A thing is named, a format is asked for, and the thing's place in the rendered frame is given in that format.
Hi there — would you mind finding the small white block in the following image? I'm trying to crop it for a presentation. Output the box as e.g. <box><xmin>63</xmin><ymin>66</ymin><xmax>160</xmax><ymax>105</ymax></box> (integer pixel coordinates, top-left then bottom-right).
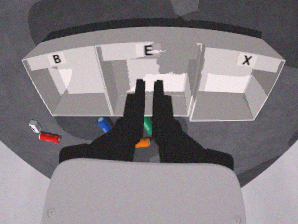
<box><xmin>29</xmin><ymin>120</ymin><xmax>41</xmax><ymax>133</ymax></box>

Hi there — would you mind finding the orange battery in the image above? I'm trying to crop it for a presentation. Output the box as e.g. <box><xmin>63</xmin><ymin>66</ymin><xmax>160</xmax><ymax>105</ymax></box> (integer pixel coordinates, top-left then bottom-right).
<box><xmin>136</xmin><ymin>138</ymin><xmax>150</xmax><ymax>148</ymax></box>

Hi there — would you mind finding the red aa battery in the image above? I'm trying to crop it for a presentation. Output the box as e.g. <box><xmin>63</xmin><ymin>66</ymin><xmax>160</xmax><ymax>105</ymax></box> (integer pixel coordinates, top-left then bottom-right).
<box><xmin>39</xmin><ymin>133</ymin><xmax>60</xmax><ymax>143</ymax></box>

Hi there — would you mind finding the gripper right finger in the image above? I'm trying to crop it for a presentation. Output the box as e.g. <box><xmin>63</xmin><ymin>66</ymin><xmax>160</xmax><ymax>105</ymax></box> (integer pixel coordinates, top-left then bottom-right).
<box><xmin>152</xmin><ymin>80</ymin><xmax>234</xmax><ymax>170</ymax></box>

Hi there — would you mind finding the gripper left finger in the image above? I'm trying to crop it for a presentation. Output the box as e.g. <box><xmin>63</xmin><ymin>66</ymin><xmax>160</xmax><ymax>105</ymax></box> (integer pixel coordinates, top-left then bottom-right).
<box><xmin>59</xmin><ymin>79</ymin><xmax>146</xmax><ymax>164</ymax></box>

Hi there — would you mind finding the white three-compartment bin rack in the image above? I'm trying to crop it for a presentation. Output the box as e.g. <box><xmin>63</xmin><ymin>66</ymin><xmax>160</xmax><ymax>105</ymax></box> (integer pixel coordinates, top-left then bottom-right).
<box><xmin>22</xmin><ymin>27</ymin><xmax>286</xmax><ymax>121</ymax></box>

